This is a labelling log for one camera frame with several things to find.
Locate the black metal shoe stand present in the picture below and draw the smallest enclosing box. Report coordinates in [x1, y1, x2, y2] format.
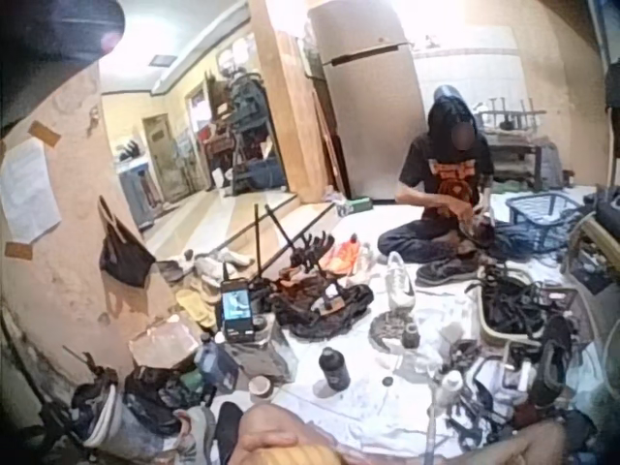
[253, 202, 341, 288]

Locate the orange shoe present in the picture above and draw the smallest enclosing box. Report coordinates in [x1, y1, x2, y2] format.
[321, 241, 362, 273]

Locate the green box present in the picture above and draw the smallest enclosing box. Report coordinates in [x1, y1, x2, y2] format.
[338, 197, 372, 217]

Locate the black shoe pile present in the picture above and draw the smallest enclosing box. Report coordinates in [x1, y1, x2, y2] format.
[269, 283, 375, 339]

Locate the white sneaker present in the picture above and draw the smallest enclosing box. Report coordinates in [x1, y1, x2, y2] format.
[386, 250, 418, 311]

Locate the black phone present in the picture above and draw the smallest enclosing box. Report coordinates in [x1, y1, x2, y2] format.
[220, 279, 256, 344]

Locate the leaning wooden board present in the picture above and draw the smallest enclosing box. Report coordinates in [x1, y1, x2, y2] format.
[274, 31, 331, 193]

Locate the cluttered furniture heap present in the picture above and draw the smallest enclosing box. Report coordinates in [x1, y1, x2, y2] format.
[200, 67, 288, 196]

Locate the grey patterned shoe sole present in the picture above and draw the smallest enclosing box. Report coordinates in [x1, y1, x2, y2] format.
[368, 309, 413, 352]

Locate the dark sneaker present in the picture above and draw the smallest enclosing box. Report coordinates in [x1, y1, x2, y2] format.
[415, 259, 481, 289]

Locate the black plastic bottle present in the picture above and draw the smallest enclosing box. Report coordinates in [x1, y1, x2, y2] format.
[318, 346, 352, 391]

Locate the silver refrigerator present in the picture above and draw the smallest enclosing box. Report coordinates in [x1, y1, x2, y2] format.
[307, 0, 430, 202]

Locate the blue plastic jug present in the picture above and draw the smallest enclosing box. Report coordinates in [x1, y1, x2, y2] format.
[196, 333, 239, 389]

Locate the wooden door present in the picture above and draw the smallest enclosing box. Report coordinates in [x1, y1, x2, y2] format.
[141, 113, 188, 202]

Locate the brown cardboard piece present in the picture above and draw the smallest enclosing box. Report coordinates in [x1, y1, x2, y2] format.
[127, 319, 205, 370]

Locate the black hanging bag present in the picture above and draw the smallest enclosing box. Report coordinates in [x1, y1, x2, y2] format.
[98, 196, 157, 288]

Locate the white floor cloth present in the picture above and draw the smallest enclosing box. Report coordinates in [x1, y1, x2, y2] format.
[268, 212, 585, 459]

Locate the white plastic bottle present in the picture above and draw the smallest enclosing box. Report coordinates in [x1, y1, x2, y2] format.
[437, 370, 464, 409]

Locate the metal shelf rack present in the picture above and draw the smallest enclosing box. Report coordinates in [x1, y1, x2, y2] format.
[476, 96, 549, 191]

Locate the blue plastic basket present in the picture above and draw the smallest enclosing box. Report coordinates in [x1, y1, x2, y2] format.
[506, 192, 586, 243]

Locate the heap of dark shoes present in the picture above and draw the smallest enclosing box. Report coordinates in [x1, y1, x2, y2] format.
[67, 353, 196, 448]

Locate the rattan chair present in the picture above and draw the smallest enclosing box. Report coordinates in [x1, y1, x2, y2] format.
[563, 202, 620, 295]

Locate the brown tape strip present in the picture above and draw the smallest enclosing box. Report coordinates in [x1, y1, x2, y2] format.
[26, 120, 62, 147]

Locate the white paper sheet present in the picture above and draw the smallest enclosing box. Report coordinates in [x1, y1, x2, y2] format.
[0, 139, 62, 243]

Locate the white basin with black straps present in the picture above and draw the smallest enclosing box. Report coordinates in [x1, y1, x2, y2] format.
[477, 268, 580, 348]

